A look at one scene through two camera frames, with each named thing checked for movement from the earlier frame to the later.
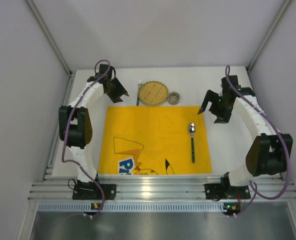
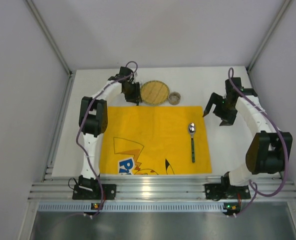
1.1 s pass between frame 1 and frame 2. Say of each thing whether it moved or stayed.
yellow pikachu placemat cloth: stayed
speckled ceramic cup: stayed
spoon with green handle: stayed
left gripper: moved
